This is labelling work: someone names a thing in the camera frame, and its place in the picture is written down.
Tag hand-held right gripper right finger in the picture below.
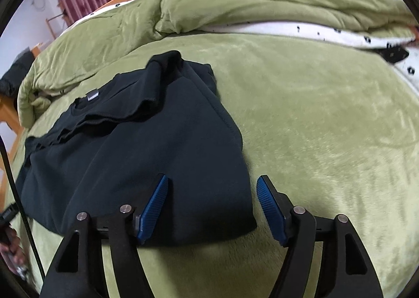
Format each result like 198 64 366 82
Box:
256 175 383 298

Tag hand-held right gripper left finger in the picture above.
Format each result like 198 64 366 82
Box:
39 174 169 298

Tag black sweatshirt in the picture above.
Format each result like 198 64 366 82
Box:
15 50 257 248

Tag person's left hand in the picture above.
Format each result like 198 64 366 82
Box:
0 226 27 280

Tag green plush bed sheet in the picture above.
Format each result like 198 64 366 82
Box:
0 33 419 298

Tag green quilt with floral backing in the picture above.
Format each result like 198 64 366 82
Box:
16 0 419 128

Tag black jacket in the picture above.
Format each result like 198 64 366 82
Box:
0 52 35 97

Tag white floral pillow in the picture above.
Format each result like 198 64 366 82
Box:
376 46 419 92

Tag black floral cloth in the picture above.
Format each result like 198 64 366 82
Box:
376 44 410 63

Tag wooden coat rack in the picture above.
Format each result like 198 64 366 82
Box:
46 12 68 38

